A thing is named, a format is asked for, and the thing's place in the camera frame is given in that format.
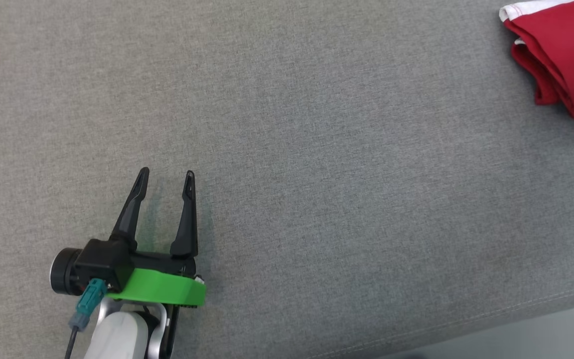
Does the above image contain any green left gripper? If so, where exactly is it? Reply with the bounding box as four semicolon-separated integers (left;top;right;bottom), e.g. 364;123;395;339
107;167;207;307

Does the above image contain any red shorts white stripe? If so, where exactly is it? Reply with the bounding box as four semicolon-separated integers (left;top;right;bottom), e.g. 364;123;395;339
499;0;574;123

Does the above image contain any teal left camera connector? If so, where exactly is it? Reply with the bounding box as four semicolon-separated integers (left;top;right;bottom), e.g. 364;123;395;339
69;278;107;331

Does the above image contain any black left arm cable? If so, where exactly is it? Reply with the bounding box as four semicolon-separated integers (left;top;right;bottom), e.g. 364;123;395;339
65;327;79;359

